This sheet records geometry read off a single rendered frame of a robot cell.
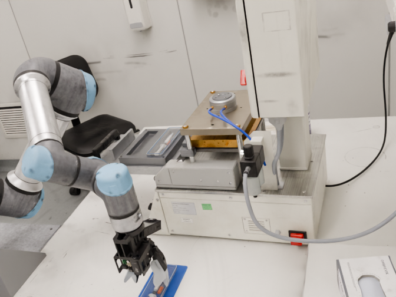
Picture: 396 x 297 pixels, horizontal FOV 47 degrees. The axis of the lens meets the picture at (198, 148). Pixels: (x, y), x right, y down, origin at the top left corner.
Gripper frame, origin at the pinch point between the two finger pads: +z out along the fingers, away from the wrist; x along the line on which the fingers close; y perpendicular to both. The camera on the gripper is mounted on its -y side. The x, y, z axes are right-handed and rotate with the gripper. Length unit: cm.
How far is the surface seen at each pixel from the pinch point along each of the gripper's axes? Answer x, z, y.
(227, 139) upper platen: 16.5, -25.1, -30.5
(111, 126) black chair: -109, 32, -155
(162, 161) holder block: -5.5, -17.4, -30.7
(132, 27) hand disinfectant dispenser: -86, -26, -175
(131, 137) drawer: -24, -18, -46
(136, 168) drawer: -14.8, -15.3, -29.8
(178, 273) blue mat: 3.2, 5.6, -8.5
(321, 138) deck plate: 39, -12, -55
